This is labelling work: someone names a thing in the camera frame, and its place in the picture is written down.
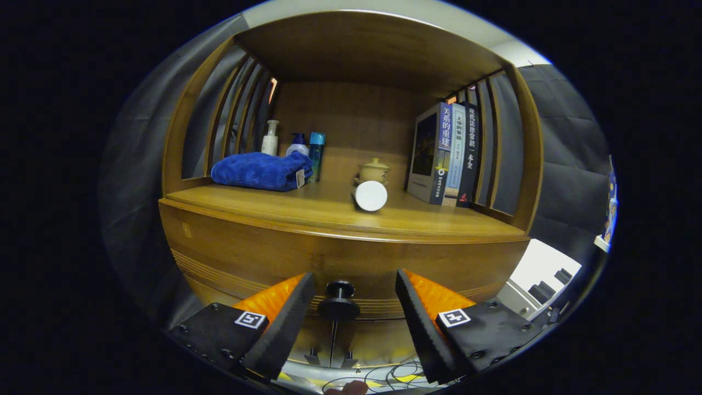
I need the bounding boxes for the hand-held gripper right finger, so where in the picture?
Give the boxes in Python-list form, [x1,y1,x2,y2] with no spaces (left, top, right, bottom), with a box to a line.
[395,269,544,385]

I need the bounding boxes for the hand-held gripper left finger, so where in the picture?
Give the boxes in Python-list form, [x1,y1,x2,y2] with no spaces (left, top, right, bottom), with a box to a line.
[167,273,317,382]

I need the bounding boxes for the wooden drawer with black knob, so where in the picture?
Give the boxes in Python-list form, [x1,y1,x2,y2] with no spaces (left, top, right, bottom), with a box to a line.
[158,199,531,320]

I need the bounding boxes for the white and green tube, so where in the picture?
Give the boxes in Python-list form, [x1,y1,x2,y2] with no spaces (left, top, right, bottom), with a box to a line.
[353,180,388,212]

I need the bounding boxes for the wooden cabinet door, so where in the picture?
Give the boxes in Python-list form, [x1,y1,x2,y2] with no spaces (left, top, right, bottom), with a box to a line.
[291,315,335,367]
[332,317,420,367]

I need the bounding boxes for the wooden countertop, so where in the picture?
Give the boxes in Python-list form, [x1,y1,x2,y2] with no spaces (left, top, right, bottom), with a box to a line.
[165,178,528,242]

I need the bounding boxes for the wooden cabinet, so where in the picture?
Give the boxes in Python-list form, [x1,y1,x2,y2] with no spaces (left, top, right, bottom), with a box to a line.
[158,10,545,368]

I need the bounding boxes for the white table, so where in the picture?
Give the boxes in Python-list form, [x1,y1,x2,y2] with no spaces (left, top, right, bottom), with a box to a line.
[496,239,583,324]

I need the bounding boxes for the blue folded towel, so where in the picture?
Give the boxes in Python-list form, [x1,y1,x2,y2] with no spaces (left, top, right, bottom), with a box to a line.
[211,151,314,193]

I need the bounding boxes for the beige lidded tea cup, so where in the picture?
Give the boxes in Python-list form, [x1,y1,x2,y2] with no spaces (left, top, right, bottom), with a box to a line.
[358,157,390,184]

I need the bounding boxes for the book with pale spine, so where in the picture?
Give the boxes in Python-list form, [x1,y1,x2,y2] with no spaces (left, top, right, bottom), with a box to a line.
[445,103,467,199]

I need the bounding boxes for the teal transparent bottle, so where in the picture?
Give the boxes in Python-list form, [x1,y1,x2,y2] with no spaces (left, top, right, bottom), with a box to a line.
[308,132,326,183]

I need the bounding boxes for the book with black spine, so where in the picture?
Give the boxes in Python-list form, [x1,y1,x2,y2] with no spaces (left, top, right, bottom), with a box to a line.
[456,101,479,208]

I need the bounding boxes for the thick book with blue spine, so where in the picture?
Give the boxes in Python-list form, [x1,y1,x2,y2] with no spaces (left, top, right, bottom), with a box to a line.
[406,101,451,206]

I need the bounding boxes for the white pump bottle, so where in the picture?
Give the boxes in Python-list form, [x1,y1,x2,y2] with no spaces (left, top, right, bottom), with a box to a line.
[261,120,280,156]

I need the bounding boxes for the colourful printed paper bag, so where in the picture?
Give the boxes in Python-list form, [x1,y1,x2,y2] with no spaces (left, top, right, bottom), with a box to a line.
[595,155,619,254]

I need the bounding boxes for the black cable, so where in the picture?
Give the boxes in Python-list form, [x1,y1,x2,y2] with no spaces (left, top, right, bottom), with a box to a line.
[324,359,439,393]

